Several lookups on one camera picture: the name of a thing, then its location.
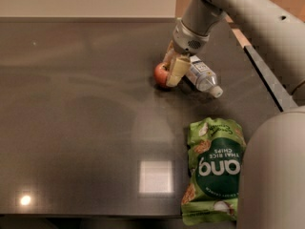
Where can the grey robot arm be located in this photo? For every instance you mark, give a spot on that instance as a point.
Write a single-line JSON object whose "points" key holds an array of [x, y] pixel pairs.
{"points": [[272, 180]]}

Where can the dark side table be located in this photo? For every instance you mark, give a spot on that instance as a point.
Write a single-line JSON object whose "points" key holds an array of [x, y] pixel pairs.
{"points": [[282, 99]]}

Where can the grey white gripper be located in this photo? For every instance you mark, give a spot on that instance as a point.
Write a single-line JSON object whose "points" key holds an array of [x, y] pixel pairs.
{"points": [[188, 39]]}

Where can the green rice chips bag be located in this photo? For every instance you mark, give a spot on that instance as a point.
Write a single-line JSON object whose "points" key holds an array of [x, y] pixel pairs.
{"points": [[216, 149]]}

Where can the red apple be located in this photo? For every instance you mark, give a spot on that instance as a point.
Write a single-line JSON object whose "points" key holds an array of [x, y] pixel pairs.
{"points": [[160, 75]]}

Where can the clear plastic water bottle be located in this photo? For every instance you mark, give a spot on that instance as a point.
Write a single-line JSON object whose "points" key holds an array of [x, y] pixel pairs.
{"points": [[204, 79]]}

